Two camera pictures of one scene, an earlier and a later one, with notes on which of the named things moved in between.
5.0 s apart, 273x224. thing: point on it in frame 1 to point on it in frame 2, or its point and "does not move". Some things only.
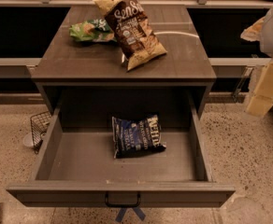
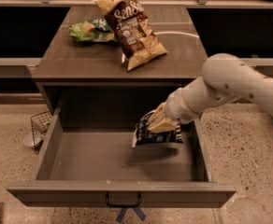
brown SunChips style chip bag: x=135 y=36 does not move
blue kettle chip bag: x=140 y=135 to x=142 y=135
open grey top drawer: x=78 y=168 does not move
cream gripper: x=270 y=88 to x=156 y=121
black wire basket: x=39 y=123 does not move
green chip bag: x=97 y=30 does not move
